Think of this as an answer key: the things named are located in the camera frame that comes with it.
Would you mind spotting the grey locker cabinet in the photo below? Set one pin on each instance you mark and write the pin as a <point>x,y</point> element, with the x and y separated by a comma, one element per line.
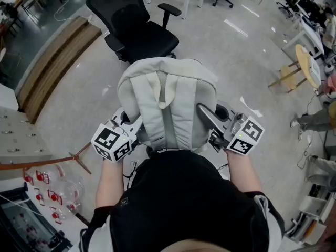
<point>21,135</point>

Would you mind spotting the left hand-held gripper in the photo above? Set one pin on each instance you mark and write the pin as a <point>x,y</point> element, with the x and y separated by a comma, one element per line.
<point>107,139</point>

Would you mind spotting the person's left forearm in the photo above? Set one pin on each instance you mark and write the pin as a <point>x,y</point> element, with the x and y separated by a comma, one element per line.
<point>110,182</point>

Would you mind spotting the white low shelf unit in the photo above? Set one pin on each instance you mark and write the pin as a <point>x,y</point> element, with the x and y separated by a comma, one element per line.
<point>312,214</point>

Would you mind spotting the wooden step platform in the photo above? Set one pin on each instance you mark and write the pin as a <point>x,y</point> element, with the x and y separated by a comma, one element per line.
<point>57,67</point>

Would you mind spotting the long white work desk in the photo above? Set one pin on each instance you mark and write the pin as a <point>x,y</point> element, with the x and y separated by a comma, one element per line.
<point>309,33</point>

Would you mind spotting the group of clear water jugs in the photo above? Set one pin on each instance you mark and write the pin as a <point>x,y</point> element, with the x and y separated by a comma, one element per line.
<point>65,190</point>

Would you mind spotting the wooden stool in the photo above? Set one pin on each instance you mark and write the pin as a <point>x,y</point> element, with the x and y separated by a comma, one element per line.
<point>288,75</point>

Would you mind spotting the wooden coat stand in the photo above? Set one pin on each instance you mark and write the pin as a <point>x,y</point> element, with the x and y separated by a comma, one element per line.
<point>78,158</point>

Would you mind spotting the person's right forearm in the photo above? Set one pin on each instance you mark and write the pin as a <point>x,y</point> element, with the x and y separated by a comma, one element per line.
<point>242,172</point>

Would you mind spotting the light grey backpack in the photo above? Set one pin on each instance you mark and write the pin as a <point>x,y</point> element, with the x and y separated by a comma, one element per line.
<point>168,114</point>

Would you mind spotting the person's black-shirted torso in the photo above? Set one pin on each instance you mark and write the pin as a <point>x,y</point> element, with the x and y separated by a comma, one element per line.
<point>183,198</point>

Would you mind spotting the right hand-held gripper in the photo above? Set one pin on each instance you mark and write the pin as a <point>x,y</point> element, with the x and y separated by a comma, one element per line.
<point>246,135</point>

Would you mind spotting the black mesh office chair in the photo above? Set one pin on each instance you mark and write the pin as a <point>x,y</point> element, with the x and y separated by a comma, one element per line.
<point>147,38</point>

